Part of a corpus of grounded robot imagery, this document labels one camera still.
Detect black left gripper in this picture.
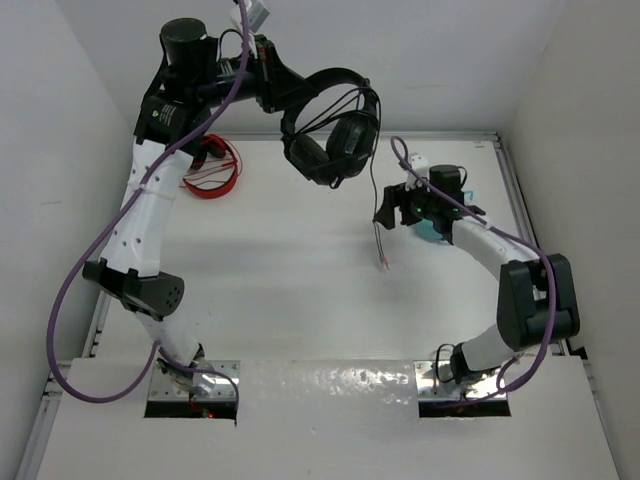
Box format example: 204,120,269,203
191,35,315,114

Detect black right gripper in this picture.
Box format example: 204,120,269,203
375,175,439,230

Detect black over-ear headphones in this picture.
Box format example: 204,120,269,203
280,67,381,189

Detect thin black headphone cable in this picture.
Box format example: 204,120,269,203
299,87,392,274

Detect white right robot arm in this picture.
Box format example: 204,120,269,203
374,165,580,385

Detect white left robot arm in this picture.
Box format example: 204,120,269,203
82,18,316,369

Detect teal cat-ear headphones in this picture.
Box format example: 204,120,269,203
412,190,474,243

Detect red headphones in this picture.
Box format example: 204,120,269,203
180,134,243,200

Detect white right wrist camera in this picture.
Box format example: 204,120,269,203
405,153,430,191

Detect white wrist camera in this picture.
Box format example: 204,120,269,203
405,153,430,191
230,0,271,33

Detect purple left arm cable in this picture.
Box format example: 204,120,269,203
49,0,261,404

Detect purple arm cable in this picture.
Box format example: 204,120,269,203
49,0,261,404
389,135,559,396

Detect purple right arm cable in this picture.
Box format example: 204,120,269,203
389,135,559,396

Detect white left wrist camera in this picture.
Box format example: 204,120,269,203
230,0,271,33

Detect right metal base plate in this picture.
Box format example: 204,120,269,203
414,359,505,403

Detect metal base plate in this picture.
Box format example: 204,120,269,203
148,359,241,402
414,359,505,403

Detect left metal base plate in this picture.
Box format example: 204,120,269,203
148,359,241,402

